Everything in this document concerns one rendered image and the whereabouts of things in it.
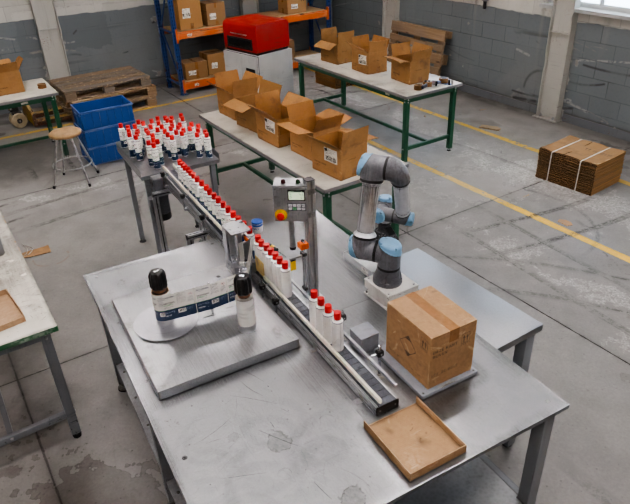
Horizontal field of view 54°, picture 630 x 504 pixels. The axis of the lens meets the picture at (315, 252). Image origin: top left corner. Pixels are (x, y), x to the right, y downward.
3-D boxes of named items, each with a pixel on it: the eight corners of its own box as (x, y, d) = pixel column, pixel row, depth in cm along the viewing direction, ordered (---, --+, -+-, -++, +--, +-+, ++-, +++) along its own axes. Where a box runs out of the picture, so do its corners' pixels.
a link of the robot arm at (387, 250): (397, 273, 305) (399, 249, 298) (371, 267, 309) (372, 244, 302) (403, 260, 315) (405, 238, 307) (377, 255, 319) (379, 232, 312)
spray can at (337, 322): (330, 347, 279) (329, 310, 268) (339, 343, 281) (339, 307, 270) (336, 354, 275) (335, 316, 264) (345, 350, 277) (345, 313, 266)
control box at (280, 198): (277, 212, 307) (274, 177, 297) (311, 213, 305) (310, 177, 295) (274, 222, 298) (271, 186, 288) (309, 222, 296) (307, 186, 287)
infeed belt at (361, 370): (223, 242, 373) (222, 236, 371) (236, 238, 376) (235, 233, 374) (379, 414, 248) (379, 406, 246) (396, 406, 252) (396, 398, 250)
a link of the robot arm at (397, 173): (414, 154, 289) (416, 215, 330) (391, 151, 292) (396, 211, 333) (407, 173, 284) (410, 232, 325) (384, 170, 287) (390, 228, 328)
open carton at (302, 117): (274, 152, 513) (271, 108, 494) (326, 137, 538) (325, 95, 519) (304, 169, 481) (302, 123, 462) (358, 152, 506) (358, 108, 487)
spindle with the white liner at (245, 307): (235, 326, 295) (228, 273, 280) (252, 320, 298) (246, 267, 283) (242, 336, 288) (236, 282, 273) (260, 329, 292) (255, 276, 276)
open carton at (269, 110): (246, 139, 541) (242, 97, 522) (289, 127, 564) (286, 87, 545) (270, 151, 514) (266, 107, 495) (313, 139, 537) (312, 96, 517)
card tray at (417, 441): (363, 427, 244) (363, 420, 242) (416, 403, 254) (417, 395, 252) (409, 481, 221) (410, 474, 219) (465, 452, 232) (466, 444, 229)
